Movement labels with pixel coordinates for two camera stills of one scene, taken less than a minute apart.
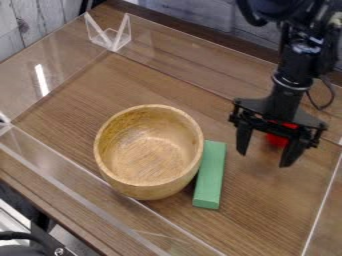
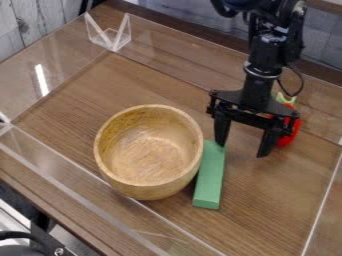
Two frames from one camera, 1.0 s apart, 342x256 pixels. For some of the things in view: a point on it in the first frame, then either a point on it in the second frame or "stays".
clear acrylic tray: x=120 y=151 stays
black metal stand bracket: x=54 y=249 stays
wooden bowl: x=149 y=147 stays
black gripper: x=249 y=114 to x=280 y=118
